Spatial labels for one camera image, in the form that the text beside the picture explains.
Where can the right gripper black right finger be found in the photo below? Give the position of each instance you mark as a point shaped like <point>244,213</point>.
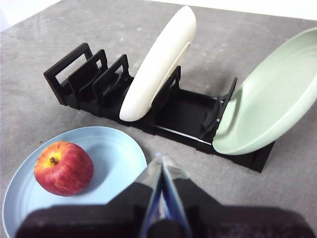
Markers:
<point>223,223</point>

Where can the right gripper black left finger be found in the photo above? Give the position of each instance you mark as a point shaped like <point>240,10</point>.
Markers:
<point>99,220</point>

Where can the red apple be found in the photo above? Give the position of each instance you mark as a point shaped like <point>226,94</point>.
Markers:
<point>64,171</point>

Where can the blue plate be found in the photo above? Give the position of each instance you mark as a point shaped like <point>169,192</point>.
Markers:
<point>111,158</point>

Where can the black plate rack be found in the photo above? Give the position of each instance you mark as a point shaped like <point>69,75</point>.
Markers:
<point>183,111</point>

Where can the pale green plate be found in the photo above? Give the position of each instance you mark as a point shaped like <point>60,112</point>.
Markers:
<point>267,106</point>

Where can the beige plate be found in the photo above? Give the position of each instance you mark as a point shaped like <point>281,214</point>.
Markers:
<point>158,67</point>

